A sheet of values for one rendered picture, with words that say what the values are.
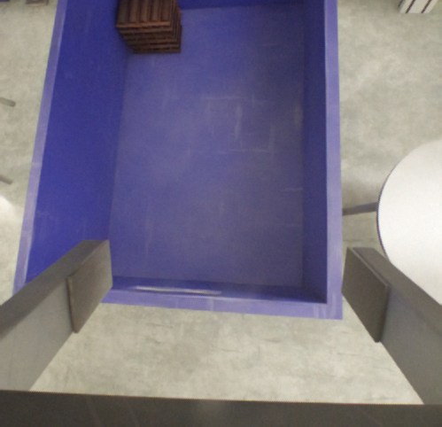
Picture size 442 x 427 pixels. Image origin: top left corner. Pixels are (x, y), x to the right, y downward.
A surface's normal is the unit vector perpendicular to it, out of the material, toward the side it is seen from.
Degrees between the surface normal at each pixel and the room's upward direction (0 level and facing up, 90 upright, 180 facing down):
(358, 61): 0
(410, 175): 0
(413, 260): 0
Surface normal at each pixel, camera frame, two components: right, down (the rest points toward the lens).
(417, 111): -0.13, -0.17
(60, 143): 0.99, 0.03
